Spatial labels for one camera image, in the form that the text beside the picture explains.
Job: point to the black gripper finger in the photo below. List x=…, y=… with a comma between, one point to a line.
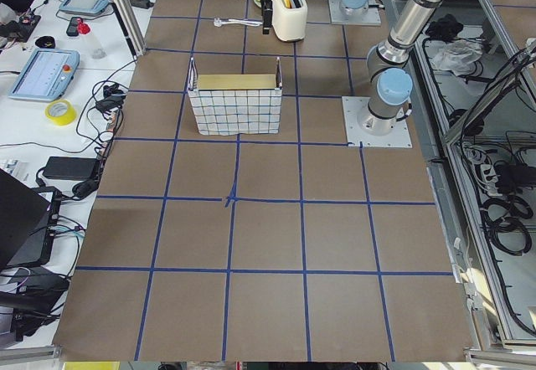
x=267, y=15

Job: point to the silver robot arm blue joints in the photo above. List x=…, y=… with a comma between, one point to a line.
x=402, y=31

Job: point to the second robot base blue joint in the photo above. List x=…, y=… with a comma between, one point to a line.
x=350, y=8

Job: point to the cream white toaster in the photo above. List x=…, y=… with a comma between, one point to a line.
x=290, y=24

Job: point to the clear bottle red cap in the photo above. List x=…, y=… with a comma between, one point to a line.
x=93, y=43

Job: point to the grey robot mounting plate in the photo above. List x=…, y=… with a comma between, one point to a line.
x=363, y=129

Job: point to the black phone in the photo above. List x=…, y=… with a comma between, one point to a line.
x=72, y=29

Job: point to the blue teach pendant near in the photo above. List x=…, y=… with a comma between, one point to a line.
x=46, y=75

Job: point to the yellow tape roll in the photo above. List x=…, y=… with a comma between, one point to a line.
x=60, y=112

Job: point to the black power adapter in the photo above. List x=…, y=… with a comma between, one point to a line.
x=71, y=168

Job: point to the black laptop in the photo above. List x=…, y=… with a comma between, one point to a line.
x=28, y=216

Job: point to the wire basket with cardboard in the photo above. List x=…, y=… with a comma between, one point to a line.
x=228, y=105

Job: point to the aluminium frame post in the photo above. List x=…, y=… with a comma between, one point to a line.
x=129, y=27

